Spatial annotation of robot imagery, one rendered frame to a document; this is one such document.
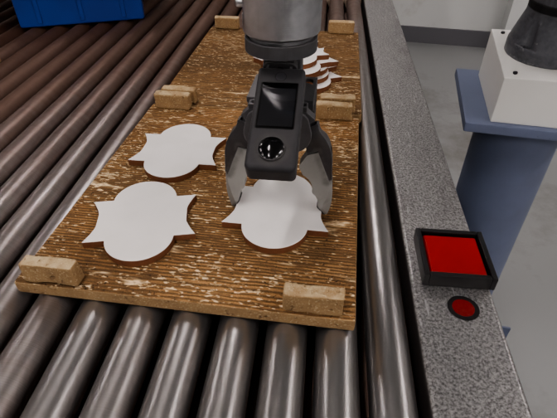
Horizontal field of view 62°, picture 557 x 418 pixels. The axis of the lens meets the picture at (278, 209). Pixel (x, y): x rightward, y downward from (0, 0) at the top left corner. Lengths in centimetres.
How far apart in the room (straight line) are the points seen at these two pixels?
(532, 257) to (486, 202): 97
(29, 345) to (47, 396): 6
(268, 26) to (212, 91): 43
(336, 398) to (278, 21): 33
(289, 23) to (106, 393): 36
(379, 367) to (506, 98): 63
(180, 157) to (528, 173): 74
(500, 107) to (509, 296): 104
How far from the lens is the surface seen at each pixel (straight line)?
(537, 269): 204
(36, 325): 52
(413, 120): 83
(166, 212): 56
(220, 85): 88
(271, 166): 41
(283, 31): 44
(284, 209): 55
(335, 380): 44
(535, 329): 182
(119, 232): 55
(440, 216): 62
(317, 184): 52
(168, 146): 69
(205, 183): 61
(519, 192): 113
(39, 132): 86
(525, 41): 101
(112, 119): 86
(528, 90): 96
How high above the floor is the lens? 129
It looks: 39 degrees down
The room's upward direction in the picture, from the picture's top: straight up
